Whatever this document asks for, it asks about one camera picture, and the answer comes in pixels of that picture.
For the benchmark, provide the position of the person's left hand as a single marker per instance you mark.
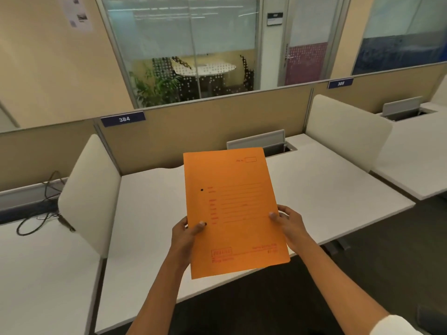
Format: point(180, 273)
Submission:
point(181, 247)

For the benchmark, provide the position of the person's right hand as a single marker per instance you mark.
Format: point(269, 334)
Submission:
point(295, 230)

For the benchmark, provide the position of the orange paper folder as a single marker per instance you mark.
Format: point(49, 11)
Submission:
point(237, 177)

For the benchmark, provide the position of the person's left forearm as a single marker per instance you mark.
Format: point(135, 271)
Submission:
point(160, 300)

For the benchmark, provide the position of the person's right forearm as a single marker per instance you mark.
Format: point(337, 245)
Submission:
point(342, 293)

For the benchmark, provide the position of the white desk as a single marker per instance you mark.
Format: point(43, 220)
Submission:
point(42, 282)
point(331, 195)
point(415, 156)

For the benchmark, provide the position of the grey desk power box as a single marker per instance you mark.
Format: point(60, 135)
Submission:
point(258, 139)
point(401, 106)

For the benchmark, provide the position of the beige partition panel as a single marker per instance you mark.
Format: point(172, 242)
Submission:
point(384, 90)
point(195, 125)
point(35, 153)

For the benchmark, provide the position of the white right shirt sleeve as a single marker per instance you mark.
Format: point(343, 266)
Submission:
point(394, 326)

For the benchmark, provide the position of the dark blue number plate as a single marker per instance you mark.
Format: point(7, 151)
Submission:
point(123, 119)
point(340, 83)

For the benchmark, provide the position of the green potted plant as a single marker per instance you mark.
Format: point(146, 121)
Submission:
point(153, 88)

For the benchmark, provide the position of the glass office door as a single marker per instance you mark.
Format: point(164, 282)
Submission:
point(307, 31)

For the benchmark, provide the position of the small door sign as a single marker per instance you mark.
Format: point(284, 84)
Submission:
point(275, 19)

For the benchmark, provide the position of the glass office window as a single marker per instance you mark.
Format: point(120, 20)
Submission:
point(157, 31)

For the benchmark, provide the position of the tinted glass window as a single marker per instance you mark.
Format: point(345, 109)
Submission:
point(401, 31)

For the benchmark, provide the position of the paper wall poster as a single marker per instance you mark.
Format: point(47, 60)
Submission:
point(77, 13)

